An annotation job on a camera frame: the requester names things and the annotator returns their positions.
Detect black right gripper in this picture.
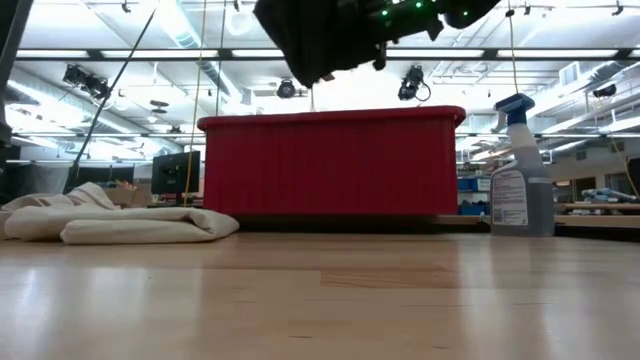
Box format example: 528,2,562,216
367,0,446,72

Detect white cable ring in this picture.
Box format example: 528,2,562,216
224,8,253,37

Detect red plastic laundry bin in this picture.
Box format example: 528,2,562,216
196,105,467,218

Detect black computer monitor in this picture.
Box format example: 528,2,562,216
150,150,202,197

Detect wooden workbench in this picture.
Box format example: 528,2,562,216
553,201,640,230

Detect blue storage bins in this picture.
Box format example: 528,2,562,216
456,176,492,217

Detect cardboard box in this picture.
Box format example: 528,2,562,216
103,185,153,209

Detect cream folded cloth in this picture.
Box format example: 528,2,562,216
0,181,241,247

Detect grey spray bottle blue trigger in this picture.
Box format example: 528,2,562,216
489,92,556,238

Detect yellow hanging cable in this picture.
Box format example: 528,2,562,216
182,0,209,208

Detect round black ceiling camera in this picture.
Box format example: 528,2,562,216
276,78,298,100

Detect black ceiling camera with cable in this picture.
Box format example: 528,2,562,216
397,64,432,103

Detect black aluminium rig frame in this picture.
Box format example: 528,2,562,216
0,0,640,149

